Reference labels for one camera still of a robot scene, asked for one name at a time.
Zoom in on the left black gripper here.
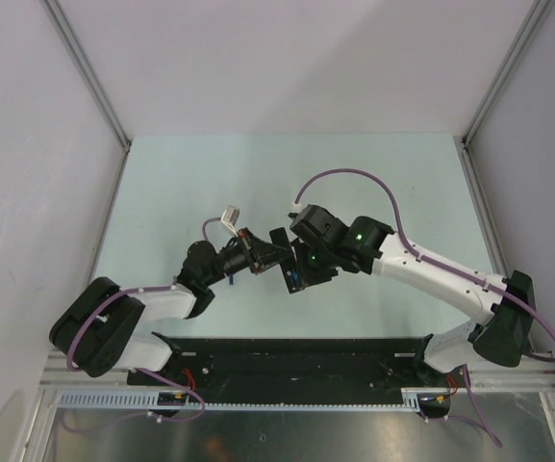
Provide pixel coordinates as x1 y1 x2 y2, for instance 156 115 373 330
203 227 292 287

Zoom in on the black remote control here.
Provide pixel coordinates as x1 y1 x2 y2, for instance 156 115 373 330
269 227 304 294

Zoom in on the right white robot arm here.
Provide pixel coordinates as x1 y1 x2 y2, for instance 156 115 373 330
286 204 533 386

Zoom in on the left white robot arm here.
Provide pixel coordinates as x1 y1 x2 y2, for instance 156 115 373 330
49 228 293 385

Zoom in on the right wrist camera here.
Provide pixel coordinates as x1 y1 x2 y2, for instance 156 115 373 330
288 202 304 219

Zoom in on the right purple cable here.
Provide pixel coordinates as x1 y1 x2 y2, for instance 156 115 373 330
293 167 555 449

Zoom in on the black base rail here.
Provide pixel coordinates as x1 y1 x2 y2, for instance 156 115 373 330
127 336 470 405

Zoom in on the left aluminium frame post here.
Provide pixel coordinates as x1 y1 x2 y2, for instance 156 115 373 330
39 0 132 153

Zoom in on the aluminium frame post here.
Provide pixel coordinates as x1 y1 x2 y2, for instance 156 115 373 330
39 0 132 153
461 0 555 150

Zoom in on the right aluminium frame post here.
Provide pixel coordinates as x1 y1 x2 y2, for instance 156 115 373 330
461 0 555 150

